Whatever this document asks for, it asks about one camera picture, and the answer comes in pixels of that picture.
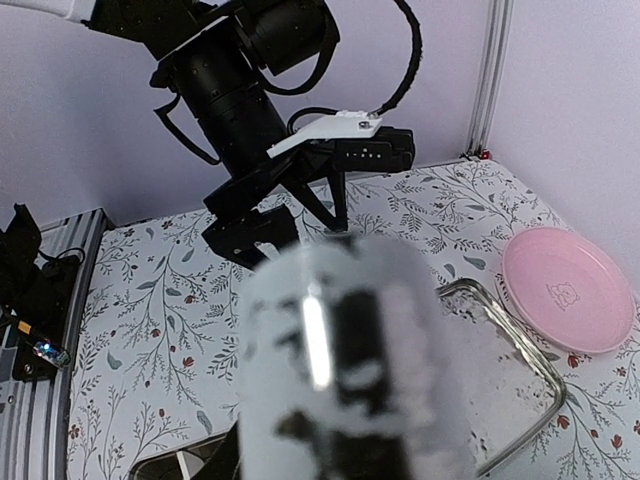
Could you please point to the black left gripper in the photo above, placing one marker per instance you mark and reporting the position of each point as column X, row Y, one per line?
column 280, row 195

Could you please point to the metal tongs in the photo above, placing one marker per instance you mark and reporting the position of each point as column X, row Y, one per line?
column 345, row 369

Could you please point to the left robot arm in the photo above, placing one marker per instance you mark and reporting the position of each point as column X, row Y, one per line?
column 216, row 59

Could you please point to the pink plate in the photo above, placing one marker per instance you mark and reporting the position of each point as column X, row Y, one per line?
column 568, row 290

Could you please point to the silver tin lid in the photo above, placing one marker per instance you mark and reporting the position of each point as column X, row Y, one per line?
column 510, row 388

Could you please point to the pink divided cookie tin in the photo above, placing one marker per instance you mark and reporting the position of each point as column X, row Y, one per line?
column 217, row 457

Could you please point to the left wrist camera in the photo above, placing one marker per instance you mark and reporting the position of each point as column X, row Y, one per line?
column 350, row 141

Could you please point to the left aluminium frame post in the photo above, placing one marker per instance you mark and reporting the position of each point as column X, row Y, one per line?
column 492, row 64

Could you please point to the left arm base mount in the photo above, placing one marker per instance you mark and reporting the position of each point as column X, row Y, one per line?
column 36, row 294

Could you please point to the front aluminium rail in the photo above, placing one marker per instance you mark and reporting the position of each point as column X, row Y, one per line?
column 35, row 414

